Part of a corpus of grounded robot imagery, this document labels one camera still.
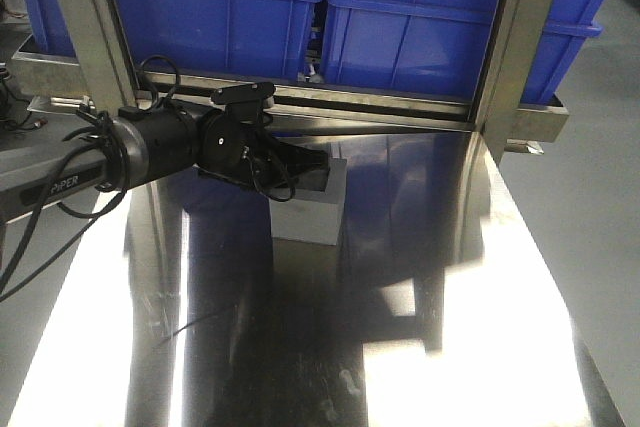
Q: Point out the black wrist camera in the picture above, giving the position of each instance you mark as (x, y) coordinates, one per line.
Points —
(246, 103)

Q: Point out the blue bin with red contents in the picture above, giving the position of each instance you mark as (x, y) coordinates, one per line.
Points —
(264, 38)

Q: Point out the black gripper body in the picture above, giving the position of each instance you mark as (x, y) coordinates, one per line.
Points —
(262, 165)

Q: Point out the stainless steel rack frame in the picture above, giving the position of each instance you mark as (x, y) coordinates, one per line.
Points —
(103, 70)

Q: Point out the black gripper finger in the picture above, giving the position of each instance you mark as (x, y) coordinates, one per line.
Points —
(310, 160)

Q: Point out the blue plastic bin right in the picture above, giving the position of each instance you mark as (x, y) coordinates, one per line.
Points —
(437, 47)

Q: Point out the gray square base block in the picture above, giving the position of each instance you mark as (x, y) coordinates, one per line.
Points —
(315, 213)

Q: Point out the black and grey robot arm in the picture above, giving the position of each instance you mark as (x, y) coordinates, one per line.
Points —
(139, 147)

